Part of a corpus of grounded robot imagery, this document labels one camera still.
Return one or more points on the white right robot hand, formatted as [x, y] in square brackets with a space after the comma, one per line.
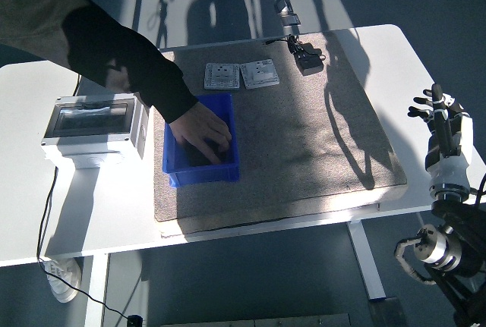
[455, 152]

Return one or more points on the person's hand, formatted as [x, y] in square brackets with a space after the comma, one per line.
[201, 126]

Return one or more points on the blue plastic box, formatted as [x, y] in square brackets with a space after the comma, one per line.
[205, 175]

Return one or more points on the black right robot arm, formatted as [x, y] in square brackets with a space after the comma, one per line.
[440, 251]

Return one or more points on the white socket panel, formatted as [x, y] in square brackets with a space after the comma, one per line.
[223, 75]
[260, 73]

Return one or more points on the grey-brown mat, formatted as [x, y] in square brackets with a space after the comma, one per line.
[284, 152]

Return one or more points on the black power adapter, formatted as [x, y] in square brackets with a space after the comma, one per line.
[311, 64]

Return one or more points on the white table leg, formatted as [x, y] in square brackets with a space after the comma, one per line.
[95, 289]
[370, 266]

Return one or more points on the dark floor plate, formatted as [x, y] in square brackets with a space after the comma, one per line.
[387, 313]

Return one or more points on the white shoe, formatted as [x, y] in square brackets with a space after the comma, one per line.
[62, 277]

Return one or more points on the black floor plug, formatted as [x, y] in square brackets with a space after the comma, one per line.
[134, 320]

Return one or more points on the white enclosure with clear lid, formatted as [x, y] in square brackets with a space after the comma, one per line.
[91, 118]

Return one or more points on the silver metal bracket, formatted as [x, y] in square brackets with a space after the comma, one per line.
[290, 19]

